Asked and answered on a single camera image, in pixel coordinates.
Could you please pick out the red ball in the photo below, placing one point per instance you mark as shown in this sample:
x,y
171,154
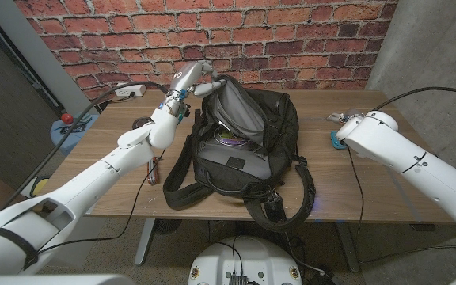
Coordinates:
x,y
67,118

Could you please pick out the black backpack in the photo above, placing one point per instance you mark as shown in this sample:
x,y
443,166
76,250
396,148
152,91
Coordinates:
x,y
251,166

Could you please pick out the grey table leg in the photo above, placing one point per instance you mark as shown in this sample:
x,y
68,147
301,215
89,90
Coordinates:
x,y
144,241
347,247

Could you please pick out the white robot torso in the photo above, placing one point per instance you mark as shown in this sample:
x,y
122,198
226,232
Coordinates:
x,y
244,261

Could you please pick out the blue rounded device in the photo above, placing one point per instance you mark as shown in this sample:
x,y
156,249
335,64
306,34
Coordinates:
x,y
335,141

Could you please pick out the purple disc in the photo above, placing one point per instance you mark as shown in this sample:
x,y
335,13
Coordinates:
x,y
230,138

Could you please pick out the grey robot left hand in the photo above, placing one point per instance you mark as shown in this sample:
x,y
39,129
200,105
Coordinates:
x,y
186,77

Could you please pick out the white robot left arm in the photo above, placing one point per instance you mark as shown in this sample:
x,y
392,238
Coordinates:
x,y
93,186

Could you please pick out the red silver multitool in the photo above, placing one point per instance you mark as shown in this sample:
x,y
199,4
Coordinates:
x,y
153,174

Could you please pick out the black round fan base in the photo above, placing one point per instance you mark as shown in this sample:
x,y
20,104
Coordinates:
x,y
168,226

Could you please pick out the white power strip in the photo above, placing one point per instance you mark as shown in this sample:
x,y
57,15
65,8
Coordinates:
x,y
127,91

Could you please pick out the blue round stool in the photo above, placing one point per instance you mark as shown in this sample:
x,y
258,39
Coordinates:
x,y
63,143

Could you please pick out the printed brick backdrop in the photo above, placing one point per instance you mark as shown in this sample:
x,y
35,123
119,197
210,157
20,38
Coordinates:
x,y
251,31

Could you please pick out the yellow white floor object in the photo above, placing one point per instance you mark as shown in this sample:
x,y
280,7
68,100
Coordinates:
x,y
40,185

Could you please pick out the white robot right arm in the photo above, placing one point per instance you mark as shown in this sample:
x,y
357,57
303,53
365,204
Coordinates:
x,y
410,162

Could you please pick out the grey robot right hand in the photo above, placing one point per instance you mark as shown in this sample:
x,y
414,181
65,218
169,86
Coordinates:
x,y
343,118

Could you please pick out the black phone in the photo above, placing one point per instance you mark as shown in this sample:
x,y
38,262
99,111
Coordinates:
x,y
69,129

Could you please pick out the black round cylinder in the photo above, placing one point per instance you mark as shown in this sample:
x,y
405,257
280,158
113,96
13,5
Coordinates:
x,y
141,122

